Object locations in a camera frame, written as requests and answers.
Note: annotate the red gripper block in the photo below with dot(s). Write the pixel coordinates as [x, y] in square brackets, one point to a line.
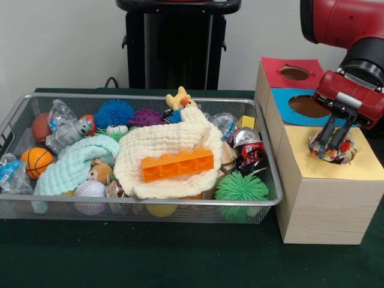
[360, 99]

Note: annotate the orange plastic compartment tray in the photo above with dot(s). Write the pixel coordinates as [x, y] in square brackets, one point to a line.
[178, 165]

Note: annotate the cream waffle cloth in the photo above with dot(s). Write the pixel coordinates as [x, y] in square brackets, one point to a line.
[168, 138]

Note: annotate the blue spiky ball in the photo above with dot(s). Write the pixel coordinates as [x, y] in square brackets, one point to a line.
[115, 111]

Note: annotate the mint green knitted cloth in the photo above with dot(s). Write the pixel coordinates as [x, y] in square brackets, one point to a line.
[75, 159]

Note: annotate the silver toy robot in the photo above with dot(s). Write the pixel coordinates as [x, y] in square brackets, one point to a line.
[67, 135]

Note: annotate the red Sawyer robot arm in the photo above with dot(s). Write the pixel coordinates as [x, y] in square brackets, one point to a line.
[345, 21]

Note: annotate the wooden box with three holes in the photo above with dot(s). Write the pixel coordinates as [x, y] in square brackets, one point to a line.
[327, 204]

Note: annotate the large green spiky ball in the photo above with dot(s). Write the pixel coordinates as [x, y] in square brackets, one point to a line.
[241, 187]

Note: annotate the yellow plush duck toy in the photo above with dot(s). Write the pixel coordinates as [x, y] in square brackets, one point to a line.
[180, 100]

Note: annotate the dark green table cloth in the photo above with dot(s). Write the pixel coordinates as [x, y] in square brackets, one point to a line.
[180, 255]

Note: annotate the white baseball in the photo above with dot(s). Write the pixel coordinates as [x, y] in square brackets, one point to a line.
[90, 190]

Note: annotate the small brown football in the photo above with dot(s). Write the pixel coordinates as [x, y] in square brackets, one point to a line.
[40, 127]

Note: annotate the small orange basketball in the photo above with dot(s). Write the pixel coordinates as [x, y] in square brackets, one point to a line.
[37, 163]

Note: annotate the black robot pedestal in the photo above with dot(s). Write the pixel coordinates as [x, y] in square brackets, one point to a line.
[177, 45]

